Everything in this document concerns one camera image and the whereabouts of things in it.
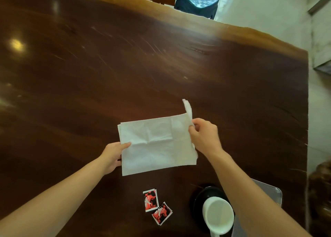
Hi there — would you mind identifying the white cup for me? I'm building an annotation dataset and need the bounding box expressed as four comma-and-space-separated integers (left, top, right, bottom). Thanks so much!
202, 197, 235, 237

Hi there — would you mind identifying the red and black sachet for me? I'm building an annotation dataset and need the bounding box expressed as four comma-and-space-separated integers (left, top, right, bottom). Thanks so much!
152, 202, 173, 226
143, 189, 159, 213

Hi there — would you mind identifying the black saucer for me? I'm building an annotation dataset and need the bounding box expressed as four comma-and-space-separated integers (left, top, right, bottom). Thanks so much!
192, 186, 236, 234

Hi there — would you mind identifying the dark blue plastic stool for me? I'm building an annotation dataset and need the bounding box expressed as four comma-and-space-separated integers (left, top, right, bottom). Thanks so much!
174, 0, 220, 20

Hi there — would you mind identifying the person's left hand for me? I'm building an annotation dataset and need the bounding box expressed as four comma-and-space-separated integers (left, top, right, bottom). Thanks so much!
99, 142, 132, 175

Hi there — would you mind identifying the person's right forearm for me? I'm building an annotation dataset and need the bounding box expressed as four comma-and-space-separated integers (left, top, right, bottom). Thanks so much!
206, 151, 312, 237

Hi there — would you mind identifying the person's right hand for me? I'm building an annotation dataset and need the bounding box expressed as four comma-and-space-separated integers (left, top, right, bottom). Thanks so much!
188, 118, 224, 159

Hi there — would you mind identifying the silver metal tray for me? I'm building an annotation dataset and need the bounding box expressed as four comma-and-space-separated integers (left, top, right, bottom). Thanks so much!
231, 179, 283, 237

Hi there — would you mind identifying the white paper napkin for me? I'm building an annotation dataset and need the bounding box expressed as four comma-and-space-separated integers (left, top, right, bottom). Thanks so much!
118, 99, 198, 176

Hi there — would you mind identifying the person's left forearm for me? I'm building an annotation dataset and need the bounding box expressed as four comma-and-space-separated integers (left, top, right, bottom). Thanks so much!
0, 157, 106, 237

